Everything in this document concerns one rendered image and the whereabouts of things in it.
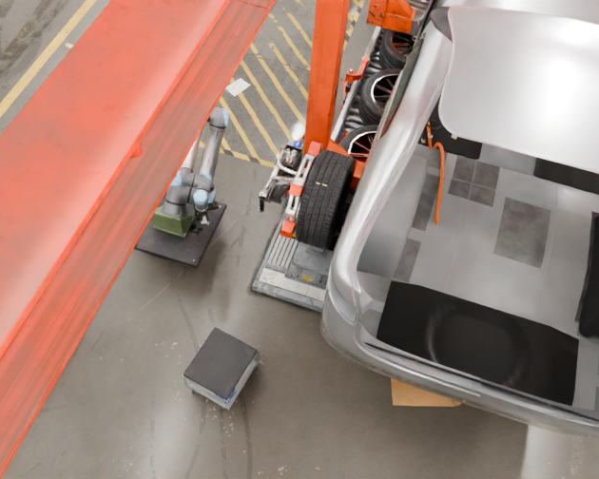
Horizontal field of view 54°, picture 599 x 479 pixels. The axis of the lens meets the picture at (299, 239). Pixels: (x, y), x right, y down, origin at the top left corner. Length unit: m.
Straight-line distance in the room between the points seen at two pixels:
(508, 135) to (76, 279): 1.26
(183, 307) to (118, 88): 3.39
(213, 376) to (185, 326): 0.66
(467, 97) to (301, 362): 2.90
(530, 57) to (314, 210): 2.10
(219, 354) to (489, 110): 2.72
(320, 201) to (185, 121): 2.26
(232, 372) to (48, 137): 2.94
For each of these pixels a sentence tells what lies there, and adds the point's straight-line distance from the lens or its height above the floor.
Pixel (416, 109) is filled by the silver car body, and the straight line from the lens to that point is 3.25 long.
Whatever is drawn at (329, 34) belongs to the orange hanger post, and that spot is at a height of 1.87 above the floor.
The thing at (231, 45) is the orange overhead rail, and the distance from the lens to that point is 1.75.
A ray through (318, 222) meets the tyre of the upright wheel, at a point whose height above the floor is 1.00.
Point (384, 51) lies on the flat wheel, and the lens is 5.76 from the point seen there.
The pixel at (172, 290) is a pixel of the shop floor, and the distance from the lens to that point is 4.67.
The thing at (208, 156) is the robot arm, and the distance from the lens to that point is 4.33.
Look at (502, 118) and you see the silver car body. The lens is 1.87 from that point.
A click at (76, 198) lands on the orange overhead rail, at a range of 1.16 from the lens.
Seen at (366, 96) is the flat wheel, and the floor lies 0.51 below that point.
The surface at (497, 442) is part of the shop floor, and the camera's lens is 4.51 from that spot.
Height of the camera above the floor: 4.12
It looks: 58 degrees down
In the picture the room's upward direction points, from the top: 5 degrees clockwise
